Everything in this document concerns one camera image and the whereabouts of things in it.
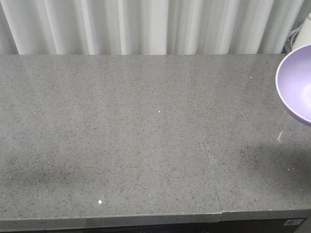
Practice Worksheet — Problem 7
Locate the purple plastic bowl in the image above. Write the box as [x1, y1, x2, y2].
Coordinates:
[275, 44, 311, 126]

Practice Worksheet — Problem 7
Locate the white pleated curtain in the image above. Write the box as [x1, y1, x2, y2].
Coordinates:
[0, 0, 311, 55]

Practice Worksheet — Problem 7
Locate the white rice cooker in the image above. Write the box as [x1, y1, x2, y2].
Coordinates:
[293, 17, 311, 50]

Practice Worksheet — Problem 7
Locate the black disinfection cabinet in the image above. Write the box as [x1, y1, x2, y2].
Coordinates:
[82, 218, 305, 233]

